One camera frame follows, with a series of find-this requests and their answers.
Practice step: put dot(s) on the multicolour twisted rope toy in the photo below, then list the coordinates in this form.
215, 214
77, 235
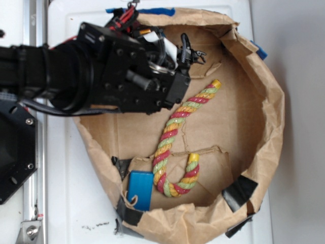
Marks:
163, 151

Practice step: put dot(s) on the blue rectangular block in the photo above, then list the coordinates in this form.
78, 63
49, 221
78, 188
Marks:
140, 186

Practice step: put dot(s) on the brown paper bag bin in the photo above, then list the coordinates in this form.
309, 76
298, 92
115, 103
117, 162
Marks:
229, 148

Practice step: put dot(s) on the aluminium extrusion rail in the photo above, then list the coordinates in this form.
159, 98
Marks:
34, 196

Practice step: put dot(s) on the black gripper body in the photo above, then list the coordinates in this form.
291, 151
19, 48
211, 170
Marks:
141, 71

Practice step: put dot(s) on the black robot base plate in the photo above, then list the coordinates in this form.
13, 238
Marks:
18, 148

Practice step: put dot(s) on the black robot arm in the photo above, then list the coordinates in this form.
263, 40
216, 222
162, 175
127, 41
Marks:
55, 81

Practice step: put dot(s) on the metal corner bracket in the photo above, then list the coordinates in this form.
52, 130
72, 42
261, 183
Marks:
30, 232

